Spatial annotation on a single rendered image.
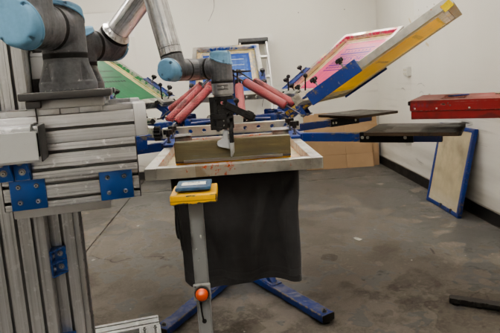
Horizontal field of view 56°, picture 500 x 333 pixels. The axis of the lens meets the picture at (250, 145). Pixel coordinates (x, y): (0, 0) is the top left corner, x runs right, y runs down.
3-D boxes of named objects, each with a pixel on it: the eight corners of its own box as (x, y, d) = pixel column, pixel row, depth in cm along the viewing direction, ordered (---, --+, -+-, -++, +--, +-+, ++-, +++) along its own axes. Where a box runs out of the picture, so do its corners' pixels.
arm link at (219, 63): (214, 52, 167) (235, 50, 162) (216, 83, 168) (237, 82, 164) (202, 51, 160) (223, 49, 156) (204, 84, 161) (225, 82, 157)
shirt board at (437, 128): (466, 137, 253) (466, 122, 252) (460, 149, 218) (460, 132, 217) (247, 137, 315) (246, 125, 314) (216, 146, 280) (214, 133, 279)
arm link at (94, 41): (56, 64, 172) (51, 26, 170) (85, 63, 184) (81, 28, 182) (79, 61, 167) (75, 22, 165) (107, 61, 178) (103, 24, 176)
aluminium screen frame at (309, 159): (323, 168, 154) (323, 156, 154) (144, 180, 152) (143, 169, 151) (291, 138, 232) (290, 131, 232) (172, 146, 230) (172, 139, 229)
